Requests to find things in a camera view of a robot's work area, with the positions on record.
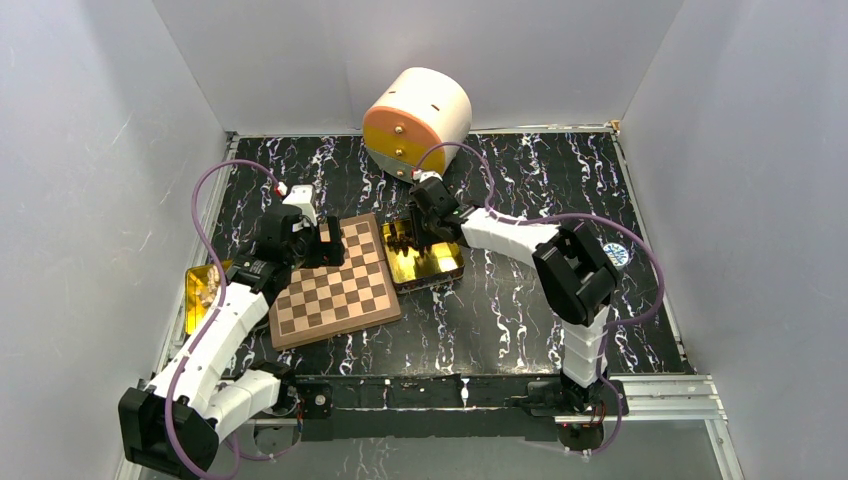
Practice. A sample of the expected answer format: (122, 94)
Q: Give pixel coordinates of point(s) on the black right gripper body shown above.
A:
(423, 227)

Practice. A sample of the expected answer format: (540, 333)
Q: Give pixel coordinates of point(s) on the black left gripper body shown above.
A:
(304, 253)

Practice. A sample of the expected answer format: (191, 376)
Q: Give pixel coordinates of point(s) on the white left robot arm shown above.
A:
(177, 421)

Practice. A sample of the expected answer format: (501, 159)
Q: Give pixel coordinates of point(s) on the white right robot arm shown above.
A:
(576, 275)

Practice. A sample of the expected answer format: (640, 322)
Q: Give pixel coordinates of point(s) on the wooden chess board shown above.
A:
(328, 301)

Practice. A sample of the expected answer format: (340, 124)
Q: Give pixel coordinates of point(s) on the gold tin with dark pieces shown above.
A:
(412, 269)

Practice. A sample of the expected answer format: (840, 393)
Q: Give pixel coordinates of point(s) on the gold tin with light pieces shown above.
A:
(201, 288)

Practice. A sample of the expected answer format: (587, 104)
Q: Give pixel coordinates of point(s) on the round pastel drawer cabinet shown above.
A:
(415, 122)

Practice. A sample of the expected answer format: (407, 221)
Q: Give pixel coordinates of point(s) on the blue white round cap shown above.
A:
(618, 254)

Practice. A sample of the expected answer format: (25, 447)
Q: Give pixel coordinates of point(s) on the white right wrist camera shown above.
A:
(420, 176)

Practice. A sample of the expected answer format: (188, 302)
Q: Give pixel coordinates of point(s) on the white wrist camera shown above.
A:
(301, 197)
(420, 176)

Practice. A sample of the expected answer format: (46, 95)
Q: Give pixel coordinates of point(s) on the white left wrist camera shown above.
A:
(301, 197)

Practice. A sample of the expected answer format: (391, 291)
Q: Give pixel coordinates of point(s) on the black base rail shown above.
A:
(532, 407)

